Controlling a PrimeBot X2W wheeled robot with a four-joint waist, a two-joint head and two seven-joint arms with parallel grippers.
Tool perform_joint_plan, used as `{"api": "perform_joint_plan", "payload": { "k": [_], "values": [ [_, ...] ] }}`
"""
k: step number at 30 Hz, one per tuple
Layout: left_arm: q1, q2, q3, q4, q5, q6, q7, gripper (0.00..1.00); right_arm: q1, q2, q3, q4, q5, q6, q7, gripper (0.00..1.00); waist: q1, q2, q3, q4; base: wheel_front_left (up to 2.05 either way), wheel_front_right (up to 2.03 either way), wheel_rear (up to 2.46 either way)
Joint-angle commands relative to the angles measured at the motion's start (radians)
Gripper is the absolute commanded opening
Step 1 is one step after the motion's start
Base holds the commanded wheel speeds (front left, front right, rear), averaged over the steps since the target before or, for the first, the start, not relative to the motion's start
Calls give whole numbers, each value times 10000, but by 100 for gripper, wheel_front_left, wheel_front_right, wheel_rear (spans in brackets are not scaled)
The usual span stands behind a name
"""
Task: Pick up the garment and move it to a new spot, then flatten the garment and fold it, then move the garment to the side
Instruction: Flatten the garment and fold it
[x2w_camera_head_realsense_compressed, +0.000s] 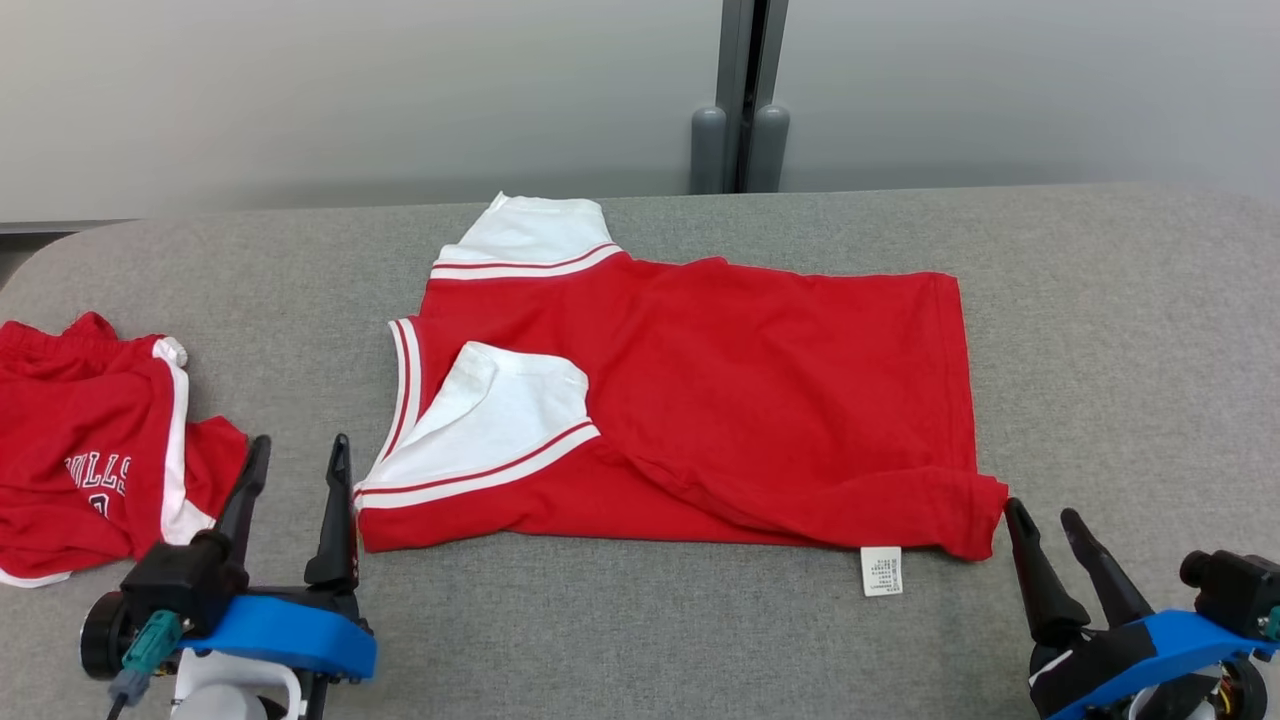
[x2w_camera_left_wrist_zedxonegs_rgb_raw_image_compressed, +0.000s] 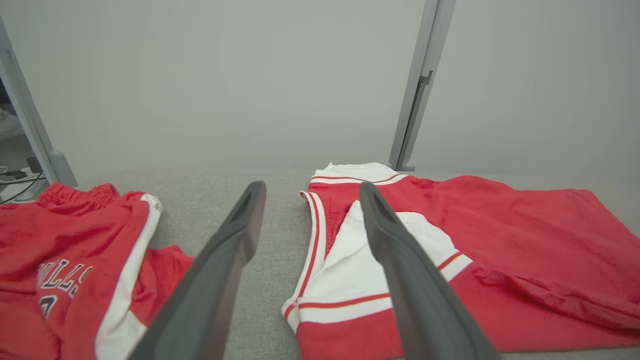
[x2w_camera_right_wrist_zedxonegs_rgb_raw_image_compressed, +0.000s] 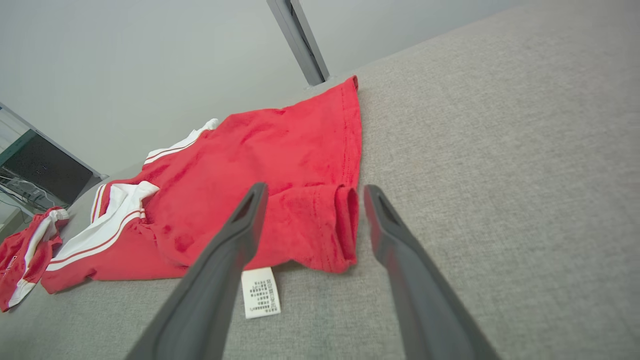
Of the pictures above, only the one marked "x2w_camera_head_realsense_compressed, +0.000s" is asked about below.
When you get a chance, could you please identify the red shorts with white stripe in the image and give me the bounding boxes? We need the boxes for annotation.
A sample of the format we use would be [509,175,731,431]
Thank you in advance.
[0,311,249,589]

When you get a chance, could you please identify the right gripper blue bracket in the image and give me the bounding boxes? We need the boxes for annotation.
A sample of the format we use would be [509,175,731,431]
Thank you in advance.
[1003,497,1280,720]

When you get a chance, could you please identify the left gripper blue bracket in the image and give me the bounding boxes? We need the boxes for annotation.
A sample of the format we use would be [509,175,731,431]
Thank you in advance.
[170,432,378,720]

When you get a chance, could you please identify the red shirt with white sleeves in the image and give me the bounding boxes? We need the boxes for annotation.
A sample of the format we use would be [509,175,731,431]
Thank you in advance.
[352,192,1009,599]

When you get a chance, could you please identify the grey partition post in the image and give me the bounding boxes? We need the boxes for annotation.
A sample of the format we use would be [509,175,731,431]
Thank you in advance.
[690,0,791,196]

